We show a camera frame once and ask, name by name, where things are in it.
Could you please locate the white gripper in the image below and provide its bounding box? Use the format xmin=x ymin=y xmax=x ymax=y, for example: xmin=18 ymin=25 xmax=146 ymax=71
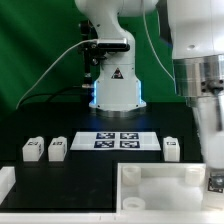
xmin=193 ymin=96 xmax=224 ymax=169

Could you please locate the white square tabletop part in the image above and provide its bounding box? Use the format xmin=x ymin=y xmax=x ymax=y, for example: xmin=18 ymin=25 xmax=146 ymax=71
xmin=116 ymin=163 xmax=206 ymax=213

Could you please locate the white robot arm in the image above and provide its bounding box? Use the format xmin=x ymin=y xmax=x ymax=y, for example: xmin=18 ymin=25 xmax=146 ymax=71
xmin=75 ymin=0 xmax=224 ymax=170

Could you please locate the white left obstacle block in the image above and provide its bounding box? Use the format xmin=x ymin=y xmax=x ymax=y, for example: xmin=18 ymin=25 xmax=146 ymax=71
xmin=0 ymin=167 xmax=16 ymax=205

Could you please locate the white front table rail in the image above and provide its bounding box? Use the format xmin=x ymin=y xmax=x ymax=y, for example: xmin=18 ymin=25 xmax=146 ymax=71
xmin=0 ymin=211 xmax=224 ymax=224

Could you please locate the white marker base plate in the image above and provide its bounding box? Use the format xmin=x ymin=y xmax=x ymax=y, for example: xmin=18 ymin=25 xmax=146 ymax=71
xmin=71 ymin=132 xmax=161 ymax=151

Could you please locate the black camera stand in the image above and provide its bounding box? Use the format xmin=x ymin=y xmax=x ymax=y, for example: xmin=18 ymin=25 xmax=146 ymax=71
xmin=78 ymin=20 xmax=131 ymax=101

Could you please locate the black cable on table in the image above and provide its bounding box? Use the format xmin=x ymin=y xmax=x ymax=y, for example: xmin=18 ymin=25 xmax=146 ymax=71
xmin=19 ymin=87 xmax=92 ymax=107

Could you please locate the grey camera cable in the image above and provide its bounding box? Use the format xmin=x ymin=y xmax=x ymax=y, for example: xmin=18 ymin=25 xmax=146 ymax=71
xmin=15 ymin=39 xmax=98 ymax=110

